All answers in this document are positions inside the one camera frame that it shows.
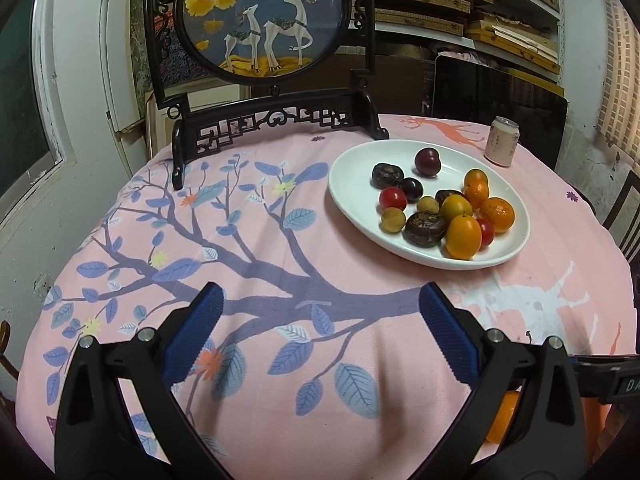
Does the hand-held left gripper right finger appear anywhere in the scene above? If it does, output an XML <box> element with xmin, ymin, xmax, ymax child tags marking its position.
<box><xmin>418</xmin><ymin>282</ymin><xmax>587</xmax><ymax>480</ymax></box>

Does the white oval plate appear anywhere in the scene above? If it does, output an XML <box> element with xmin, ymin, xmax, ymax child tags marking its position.
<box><xmin>327</xmin><ymin>139</ymin><xmax>531</xmax><ymax>271</ymax></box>

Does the round deer picture table screen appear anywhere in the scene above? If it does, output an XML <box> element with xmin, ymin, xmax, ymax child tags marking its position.
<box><xmin>141</xmin><ymin>0</ymin><xmax>390</xmax><ymax>191</ymax></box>

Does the beige drink can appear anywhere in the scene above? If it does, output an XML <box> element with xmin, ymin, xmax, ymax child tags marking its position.
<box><xmin>483</xmin><ymin>116</ymin><xmax>521</xmax><ymax>168</ymax></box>

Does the brown wooden chair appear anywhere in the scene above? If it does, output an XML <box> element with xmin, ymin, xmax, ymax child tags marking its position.
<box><xmin>0</xmin><ymin>320</ymin><xmax>21</xmax><ymax>401</ymax></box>

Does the black panel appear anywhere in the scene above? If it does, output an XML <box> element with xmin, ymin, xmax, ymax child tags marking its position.
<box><xmin>431</xmin><ymin>54</ymin><xmax>569</xmax><ymax>166</ymax></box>

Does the red cherry tomato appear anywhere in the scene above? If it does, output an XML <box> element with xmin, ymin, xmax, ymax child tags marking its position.
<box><xmin>475</xmin><ymin>217</ymin><xmax>496</xmax><ymax>251</ymax></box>
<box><xmin>378</xmin><ymin>186</ymin><xmax>407</xmax><ymax>212</ymax></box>

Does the dark purple plum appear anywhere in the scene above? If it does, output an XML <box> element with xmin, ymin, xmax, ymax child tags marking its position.
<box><xmin>414</xmin><ymin>147</ymin><xmax>442</xmax><ymax>177</ymax></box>
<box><xmin>398</xmin><ymin>177</ymin><xmax>425</xmax><ymax>204</ymax></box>

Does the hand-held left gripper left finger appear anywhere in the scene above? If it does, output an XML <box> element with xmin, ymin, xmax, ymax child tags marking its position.
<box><xmin>54</xmin><ymin>281</ymin><xmax>236</xmax><ymax>480</ymax></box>

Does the large yellow-orange kumquat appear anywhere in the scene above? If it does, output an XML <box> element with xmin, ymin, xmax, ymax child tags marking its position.
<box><xmin>445</xmin><ymin>214</ymin><xmax>482</xmax><ymax>261</ymax></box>

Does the orange mandarin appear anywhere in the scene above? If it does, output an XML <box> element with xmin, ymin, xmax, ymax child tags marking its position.
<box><xmin>463</xmin><ymin>182</ymin><xmax>490</xmax><ymax>209</ymax></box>
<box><xmin>479</xmin><ymin>197</ymin><xmax>516</xmax><ymax>233</ymax></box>
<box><xmin>484</xmin><ymin>390</ymin><xmax>522</xmax><ymax>445</ymax></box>

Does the pink printed tablecloth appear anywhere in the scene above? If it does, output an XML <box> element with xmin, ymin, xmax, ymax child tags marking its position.
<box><xmin>15</xmin><ymin>112</ymin><xmax>636</xmax><ymax>480</ymax></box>

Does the white framed window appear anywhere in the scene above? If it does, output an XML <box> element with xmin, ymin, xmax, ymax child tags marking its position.
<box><xmin>0</xmin><ymin>0</ymin><xmax>76</xmax><ymax>221</ymax></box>

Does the leaning picture frame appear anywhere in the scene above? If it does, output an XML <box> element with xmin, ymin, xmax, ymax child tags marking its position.
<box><xmin>102</xmin><ymin>0</ymin><xmax>171</xmax><ymax>161</ymax></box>

